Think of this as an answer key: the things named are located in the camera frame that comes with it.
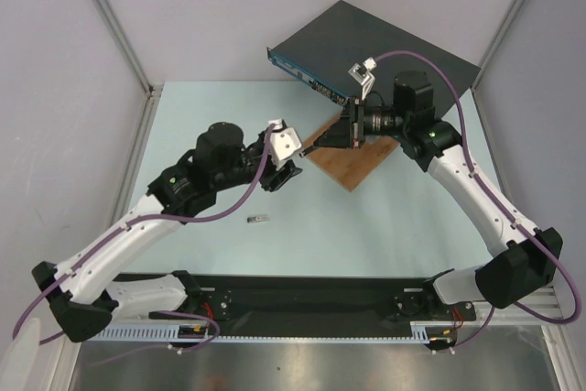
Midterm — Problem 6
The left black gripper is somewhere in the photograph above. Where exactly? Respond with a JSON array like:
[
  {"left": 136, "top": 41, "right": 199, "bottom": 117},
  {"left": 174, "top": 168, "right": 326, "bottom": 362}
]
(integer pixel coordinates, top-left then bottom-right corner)
[{"left": 212, "top": 129, "right": 301, "bottom": 191}]

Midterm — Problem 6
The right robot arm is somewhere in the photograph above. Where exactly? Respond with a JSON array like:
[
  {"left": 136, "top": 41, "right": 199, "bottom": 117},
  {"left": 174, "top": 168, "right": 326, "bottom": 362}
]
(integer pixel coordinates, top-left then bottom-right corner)
[{"left": 312, "top": 71, "right": 562, "bottom": 320}]

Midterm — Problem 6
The wooden base board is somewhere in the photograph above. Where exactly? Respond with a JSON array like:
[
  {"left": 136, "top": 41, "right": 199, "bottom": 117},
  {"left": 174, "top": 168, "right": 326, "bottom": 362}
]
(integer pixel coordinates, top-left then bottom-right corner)
[{"left": 307, "top": 136, "right": 399, "bottom": 191}]

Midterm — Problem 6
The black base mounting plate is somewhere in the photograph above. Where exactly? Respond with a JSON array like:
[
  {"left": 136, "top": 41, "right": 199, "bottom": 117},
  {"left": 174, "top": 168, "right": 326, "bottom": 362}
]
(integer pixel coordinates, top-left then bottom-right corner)
[{"left": 114, "top": 273, "right": 477, "bottom": 338}]

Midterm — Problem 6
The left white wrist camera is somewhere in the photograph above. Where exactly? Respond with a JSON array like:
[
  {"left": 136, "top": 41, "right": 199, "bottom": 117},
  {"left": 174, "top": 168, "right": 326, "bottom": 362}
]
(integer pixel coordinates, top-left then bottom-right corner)
[{"left": 268, "top": 119, "right": 303, "bottom": 170}]

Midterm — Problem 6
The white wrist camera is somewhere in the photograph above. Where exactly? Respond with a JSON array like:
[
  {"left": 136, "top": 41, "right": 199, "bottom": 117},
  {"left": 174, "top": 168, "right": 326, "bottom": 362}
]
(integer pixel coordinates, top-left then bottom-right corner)
[
  {"left": 348, "top": 58, "right": 377, "bottom": 101},
  {"left": 268, "top": 119, "right": 303, "bottom": 170}
]

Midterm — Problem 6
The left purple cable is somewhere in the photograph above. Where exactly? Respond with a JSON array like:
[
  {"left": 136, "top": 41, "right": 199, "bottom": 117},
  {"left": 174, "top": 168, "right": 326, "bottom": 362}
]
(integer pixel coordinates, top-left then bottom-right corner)
[{"left": 11, "top": 123, "right": 278, "bottom": 367}]

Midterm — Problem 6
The purple cable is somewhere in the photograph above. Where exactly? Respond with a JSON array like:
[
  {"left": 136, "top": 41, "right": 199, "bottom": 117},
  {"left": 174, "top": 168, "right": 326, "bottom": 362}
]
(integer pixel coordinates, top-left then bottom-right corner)
[
  {"left": 11, "top": 123, "right": 278, "bottom": 367},
  {"left": 373, "top": 49, "right": 579, "bottom": 355}
]

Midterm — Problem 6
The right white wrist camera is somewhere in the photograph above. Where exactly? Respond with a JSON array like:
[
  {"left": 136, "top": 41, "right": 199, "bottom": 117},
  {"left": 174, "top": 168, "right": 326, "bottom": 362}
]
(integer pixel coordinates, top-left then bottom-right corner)
[{"left": 348, "top": 58, "right": 377, "bottom": 101}]

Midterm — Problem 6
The black blue network switch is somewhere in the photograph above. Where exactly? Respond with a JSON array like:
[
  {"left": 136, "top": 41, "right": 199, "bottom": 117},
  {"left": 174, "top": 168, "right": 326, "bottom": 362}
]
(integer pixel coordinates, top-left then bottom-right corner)
[{"left": 267, "top": 0, "right": 480, "bottom": 105}]

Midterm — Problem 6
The left aluminium frame post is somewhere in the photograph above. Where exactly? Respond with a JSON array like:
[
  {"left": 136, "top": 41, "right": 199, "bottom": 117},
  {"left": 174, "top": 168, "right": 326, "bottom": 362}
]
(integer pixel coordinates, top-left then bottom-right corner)
[{"left": 63, "top": 0, "right": 161, "bottom": 99}]

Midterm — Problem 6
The aluminium frame post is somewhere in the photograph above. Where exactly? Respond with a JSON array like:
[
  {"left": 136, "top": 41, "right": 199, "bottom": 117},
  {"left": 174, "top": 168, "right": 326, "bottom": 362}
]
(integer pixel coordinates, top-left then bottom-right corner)
[
  {"left": 471, "top": 0, "right": 555, "bottom": 90},
  {"left": 63, "top": 0, "right": 161, "bottom": 99}
]

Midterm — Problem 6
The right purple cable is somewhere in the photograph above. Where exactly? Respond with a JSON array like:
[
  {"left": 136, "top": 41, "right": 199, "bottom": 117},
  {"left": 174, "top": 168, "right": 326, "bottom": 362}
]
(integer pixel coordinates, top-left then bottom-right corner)
[{"left": 373, "top": 49, "right": 579, "bottom": 355}]

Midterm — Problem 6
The white slotted cable duct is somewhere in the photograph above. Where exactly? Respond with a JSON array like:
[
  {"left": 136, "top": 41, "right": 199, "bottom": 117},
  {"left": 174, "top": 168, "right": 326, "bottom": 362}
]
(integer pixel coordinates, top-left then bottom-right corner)
[{"left": 91, "top": 320, "right": 454, "bottom": 343}]

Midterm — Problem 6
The right aluminium frame post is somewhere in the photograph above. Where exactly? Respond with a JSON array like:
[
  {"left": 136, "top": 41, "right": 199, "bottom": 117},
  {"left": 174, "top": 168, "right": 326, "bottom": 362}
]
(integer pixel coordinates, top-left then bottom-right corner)
[{"left": 471, "top": 0, "right": 555, "bottom": 90}]

